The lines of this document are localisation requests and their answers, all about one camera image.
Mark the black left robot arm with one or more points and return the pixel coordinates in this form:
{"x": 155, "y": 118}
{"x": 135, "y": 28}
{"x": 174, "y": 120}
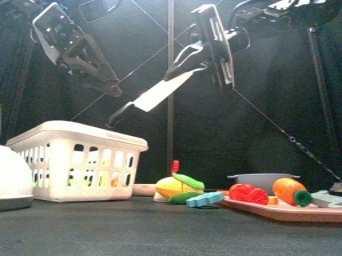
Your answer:
{"x": 14, "y": 8}

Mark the white plastic laundry basket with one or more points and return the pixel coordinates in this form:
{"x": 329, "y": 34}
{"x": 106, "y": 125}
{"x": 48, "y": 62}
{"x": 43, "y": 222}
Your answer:
{"x": 84, "y": 156}

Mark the small red toy piece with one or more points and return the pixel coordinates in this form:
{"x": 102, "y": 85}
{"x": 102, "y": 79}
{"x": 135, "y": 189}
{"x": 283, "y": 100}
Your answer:
{"x": 175, "y": 166}

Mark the yellow toy lemon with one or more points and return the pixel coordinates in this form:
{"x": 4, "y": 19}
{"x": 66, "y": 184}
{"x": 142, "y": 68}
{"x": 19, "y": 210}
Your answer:
{"x": 171, "y": 187}

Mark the white dome with grey base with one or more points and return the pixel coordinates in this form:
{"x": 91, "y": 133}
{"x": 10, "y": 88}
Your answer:
{"x": 14, "y": 180}

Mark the green toy vegetable slice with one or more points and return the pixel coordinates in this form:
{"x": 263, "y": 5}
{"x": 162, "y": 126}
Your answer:
{"x": 182, "y": 198}

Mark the grey toy pot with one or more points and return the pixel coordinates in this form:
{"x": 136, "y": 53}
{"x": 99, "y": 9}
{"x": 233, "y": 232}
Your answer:
{"x": 262, "y": 181}

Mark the blue toy piece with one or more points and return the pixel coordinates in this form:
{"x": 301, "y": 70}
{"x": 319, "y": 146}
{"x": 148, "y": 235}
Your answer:
{"x": 205, "y": 199}

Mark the red toy tomato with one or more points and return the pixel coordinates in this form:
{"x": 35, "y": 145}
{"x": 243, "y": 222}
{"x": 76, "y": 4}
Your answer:
{"x": 247, "y": 193}

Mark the orange toy carrot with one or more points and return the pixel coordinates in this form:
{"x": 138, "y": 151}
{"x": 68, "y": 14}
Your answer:
{"x": 289, "y": 190}

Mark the small orange toy slice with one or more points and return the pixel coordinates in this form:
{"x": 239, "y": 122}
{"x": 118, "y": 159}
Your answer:
{"x": 273, "y": 200}

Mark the pink cutting board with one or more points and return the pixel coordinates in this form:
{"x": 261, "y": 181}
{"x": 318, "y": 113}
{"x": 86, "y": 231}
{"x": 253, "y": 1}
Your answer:
{"x": 289, "y": 211}

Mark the grey toy item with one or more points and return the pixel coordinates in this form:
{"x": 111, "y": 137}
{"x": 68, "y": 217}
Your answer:
{"x": 327, "y": 198}

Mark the black vertical frame pole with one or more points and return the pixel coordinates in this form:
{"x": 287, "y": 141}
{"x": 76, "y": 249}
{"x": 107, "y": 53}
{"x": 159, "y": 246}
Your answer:
{"x": 170, "y": 133}

